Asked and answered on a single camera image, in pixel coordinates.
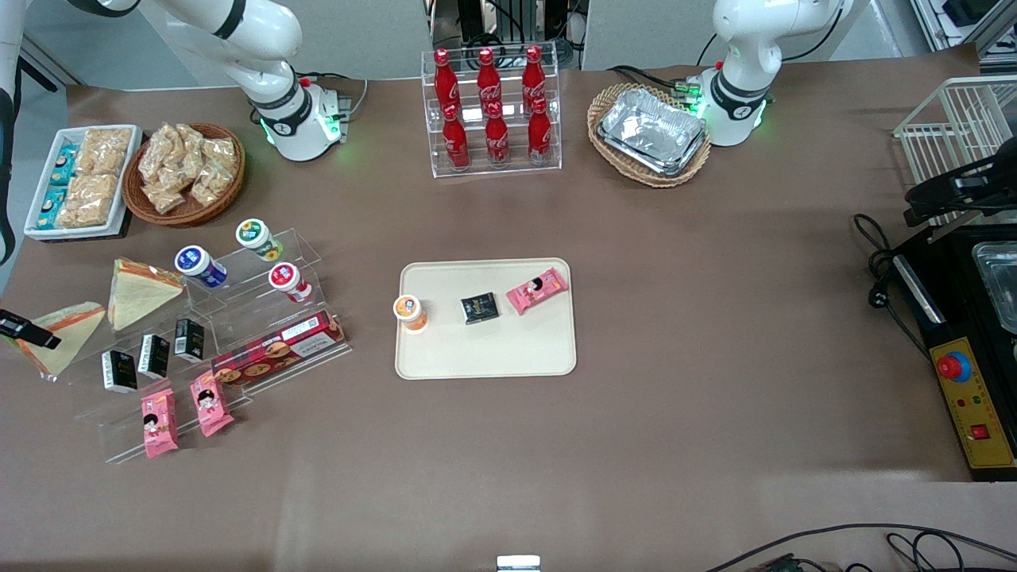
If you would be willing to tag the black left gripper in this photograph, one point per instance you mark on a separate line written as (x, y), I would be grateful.
(987, 178)

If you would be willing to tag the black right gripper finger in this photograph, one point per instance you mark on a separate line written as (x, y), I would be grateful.
(32, 330)

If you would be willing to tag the triangular sandwich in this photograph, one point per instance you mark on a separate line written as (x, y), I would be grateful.
(75, 334)
(139, 298)

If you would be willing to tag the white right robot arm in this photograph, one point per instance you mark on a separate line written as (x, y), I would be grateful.
(262, 48)

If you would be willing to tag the beige plastic tray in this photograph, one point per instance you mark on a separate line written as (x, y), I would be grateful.
(493, 349)

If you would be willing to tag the small black carton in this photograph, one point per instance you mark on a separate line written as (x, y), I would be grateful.
(154, 356)
(189, 340)
(119, 371)

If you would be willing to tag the metal food container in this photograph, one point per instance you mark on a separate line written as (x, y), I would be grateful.
(999, 286)

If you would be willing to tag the black sealing machine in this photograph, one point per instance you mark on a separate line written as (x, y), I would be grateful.
(953, 318)

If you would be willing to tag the teal snack packet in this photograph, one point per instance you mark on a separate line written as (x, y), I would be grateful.
(65, 165)
(54, 202)

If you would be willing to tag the beige cracker pack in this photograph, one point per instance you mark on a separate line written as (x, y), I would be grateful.
(89, 199)
(105, 149)

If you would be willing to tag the red emergency stop button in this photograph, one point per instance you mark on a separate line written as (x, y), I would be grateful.
(951, 367)

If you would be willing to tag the pink snack packet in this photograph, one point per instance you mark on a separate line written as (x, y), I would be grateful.
(210, 403)
(159, 423)
(537, 291)

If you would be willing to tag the blue lid yogurt cup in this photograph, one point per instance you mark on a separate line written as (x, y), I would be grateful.
(199, 264)

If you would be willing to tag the white rectangular snack dish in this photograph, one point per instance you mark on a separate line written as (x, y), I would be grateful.
(127, 171)

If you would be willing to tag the clear bag of crackers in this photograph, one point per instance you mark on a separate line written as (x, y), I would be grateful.
(210, 183)
(165, 197)
(181, 141)
(154, 159)
(221, 152)

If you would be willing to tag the yellow control panel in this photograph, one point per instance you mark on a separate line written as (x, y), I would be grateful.
(985, 405)

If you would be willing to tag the clear tiered acrylic stand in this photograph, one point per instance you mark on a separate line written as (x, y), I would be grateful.
(262, 318)

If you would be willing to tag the dark brown wicker basket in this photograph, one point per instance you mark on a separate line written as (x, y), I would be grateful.
(226, 195)

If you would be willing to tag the green lid yogurt cup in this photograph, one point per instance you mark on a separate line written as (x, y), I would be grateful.
(256, 237)

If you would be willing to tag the red cookie box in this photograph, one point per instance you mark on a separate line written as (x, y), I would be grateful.
(278, 348)

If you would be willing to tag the red lid yogurt cup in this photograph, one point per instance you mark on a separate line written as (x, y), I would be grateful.
(288, 280)

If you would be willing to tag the aluminium foil container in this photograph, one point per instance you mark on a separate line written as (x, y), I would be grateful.
(651, 127)

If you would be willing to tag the brown table mat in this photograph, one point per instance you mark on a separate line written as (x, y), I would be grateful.
(675, 397)

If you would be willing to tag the light wicker basket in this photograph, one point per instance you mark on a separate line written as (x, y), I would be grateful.
(604, 111)

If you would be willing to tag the orange lid cup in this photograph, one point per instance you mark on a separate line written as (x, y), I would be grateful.
(410, 311)

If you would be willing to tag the red cola bottle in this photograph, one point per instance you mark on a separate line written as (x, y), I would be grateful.
(488, 79)
(539, 137)
(533, 78)
(497, 141)
(456, 143)
(446, 83)

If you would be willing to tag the clear acrylic bottle rack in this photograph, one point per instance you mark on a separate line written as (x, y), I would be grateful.
(516, 159)

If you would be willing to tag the black square snack packet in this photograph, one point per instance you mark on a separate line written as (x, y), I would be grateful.
(480, 308)

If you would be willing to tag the black background equipment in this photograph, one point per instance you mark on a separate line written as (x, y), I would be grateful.
(508, 20)

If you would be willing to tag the small silver white object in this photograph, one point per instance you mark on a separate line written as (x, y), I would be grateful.
(518, 564)

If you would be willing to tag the aluminium frame structure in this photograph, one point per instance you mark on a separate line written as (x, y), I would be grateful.
(969, 32)

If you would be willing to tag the red rocker switch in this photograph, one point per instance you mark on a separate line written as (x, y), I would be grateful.
(980, 432)

